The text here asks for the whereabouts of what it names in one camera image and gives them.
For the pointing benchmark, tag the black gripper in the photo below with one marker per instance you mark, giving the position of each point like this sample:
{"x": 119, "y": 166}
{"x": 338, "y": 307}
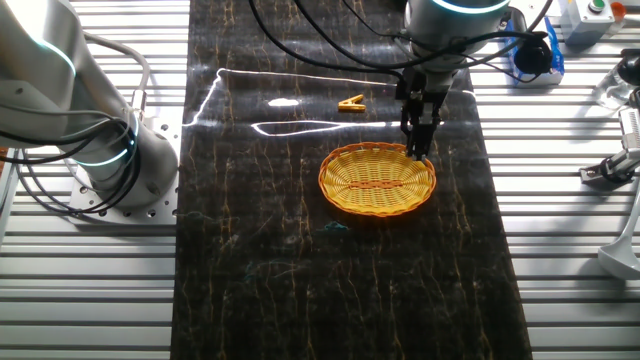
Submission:
{"x": 424, "y": 87}

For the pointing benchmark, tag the yellow woven oval basket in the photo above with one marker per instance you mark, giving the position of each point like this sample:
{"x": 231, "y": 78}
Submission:
{"x": 375, "y": 185}

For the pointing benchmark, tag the yellow plastic clamp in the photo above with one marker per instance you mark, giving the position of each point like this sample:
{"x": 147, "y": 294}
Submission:
{"x": 351, "y": 105}

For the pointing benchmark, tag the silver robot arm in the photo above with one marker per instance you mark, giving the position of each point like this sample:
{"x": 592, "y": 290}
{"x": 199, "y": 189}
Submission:
{"x": 50, "y": 75}

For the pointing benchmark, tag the clear glass object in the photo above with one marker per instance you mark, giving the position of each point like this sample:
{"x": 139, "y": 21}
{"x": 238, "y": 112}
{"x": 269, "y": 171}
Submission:
{"x": 612, "y": 90}

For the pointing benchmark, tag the grey button control box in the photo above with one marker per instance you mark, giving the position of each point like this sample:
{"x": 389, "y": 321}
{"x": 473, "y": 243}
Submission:
{"x": 585, "y": 25}

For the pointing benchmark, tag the black marble pattern mat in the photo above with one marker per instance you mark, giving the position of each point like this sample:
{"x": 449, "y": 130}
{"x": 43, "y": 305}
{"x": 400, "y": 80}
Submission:
{"x": 275, "y": 280}

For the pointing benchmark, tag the black round object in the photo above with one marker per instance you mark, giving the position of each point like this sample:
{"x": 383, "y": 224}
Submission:
{"x": 631, "y": 70}

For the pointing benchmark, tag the orange round cap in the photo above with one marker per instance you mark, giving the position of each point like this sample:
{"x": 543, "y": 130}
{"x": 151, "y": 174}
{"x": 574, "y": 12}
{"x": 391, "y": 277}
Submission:
{"x": 619, "y": 11}

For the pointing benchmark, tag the white ladle shaped fixture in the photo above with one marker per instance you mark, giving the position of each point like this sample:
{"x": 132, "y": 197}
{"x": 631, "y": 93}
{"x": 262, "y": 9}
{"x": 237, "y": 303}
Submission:
{"x": 620, "y": 257}

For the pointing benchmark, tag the silver ribbed side camera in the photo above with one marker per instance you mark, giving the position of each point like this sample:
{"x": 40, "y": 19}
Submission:
{"x": 631, "y": 127}

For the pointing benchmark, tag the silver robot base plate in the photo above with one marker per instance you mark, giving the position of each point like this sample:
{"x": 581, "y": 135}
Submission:
{"x": 160, "y": 212}

